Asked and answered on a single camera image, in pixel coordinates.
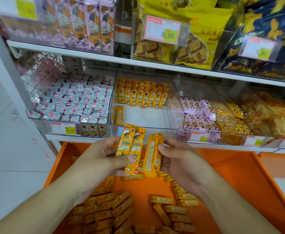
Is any person's right hand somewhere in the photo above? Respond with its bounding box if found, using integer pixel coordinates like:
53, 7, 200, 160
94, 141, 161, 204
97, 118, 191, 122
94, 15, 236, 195
157, 137, 221, 198

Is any person's left hand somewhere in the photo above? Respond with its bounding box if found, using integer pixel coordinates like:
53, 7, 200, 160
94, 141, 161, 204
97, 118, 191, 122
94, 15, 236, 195
76, 136, 135, 197

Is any orange snack packet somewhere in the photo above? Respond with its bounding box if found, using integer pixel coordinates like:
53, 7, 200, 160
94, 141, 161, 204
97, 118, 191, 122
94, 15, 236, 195
143, 133, 164, 178
124, 127, 147, 176
115, 106, 125, 126
115, 123, 136, 158

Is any person's right forearm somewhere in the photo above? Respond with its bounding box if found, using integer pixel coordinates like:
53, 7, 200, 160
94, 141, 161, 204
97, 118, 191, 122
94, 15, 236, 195
198, 176, 281, 234

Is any person's left forearm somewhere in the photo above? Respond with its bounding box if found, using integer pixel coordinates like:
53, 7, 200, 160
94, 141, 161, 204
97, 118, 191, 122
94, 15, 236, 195
0, 166, 92, 234

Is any pile of orange packets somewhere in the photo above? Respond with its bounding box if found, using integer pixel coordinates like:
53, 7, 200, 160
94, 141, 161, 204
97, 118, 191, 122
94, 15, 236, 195
68, 156, 200, 234

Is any row of orange packets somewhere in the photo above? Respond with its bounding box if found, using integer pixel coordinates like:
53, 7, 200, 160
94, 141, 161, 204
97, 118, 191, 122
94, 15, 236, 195
117, 78, 169, 109

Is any white shelf board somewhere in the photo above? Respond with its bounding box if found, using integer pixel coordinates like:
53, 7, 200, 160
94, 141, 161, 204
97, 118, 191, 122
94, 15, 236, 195
45, 133, 285, 155
7, 40, 285, 89

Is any orange display tray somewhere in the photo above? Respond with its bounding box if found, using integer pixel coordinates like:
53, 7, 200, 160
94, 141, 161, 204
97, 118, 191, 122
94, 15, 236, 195
43, 142, 285, 234

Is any pile of yellow patterned packets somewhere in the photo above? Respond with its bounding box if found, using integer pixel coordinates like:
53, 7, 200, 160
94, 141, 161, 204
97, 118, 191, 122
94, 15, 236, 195
210, 101, 252, 136

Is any pile of pink white packets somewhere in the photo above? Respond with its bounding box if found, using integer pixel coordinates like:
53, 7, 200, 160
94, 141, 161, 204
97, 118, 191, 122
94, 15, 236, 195
29, 74, 114, 125

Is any yellow biscuit bag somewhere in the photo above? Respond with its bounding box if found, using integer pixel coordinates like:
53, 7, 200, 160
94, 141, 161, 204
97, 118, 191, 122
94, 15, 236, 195
133, 0, 175, 64
174, 6, 234, 70

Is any pile of tan snack bags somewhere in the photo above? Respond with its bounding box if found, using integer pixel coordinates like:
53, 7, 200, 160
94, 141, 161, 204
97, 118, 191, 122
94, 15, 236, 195
238, 91, 285, 140

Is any silver orange striped packet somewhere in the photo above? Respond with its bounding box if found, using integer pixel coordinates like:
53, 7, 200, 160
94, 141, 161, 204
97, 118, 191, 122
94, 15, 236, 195
114, 0, 134, 58

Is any row of pink cartoon packets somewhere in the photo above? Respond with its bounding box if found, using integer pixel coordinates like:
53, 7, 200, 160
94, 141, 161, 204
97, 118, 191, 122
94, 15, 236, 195
42, 0, 116, 55

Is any white shelf upright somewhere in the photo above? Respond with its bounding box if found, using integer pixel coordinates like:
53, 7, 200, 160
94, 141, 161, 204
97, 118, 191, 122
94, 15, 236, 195
0, 14, 59, 157

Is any pile of dark blue bags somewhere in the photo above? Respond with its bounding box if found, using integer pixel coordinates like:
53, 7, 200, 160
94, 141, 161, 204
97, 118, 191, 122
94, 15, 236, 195
218, 0, 285, 81

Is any white yellow price tag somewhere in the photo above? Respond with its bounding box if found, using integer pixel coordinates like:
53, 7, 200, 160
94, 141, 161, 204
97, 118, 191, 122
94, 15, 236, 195
0, 0, 38, 21

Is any white wire mesh panel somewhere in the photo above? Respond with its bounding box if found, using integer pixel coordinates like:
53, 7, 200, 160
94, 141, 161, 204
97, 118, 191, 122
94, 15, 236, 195
18, 52, 66, 96

